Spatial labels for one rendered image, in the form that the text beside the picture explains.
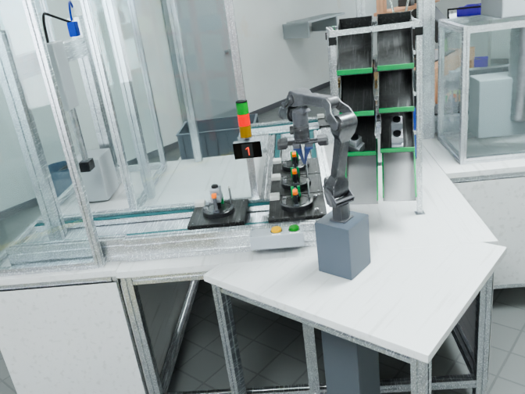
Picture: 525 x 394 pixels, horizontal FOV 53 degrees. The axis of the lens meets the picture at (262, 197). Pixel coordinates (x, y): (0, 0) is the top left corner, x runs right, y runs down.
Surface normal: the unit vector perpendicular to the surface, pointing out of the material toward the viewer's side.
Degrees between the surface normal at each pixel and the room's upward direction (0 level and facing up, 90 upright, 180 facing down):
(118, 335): 90
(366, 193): 45
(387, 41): 25
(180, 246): 90
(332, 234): 90
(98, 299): 90
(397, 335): 0
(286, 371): 0
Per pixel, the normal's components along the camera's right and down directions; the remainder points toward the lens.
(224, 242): -0.04, 0.39
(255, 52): 0.76, 0.16
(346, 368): -0.63, 0.36
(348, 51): -0.20, -0.66
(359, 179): -0.24, -0.37
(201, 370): -0.12, -0.92
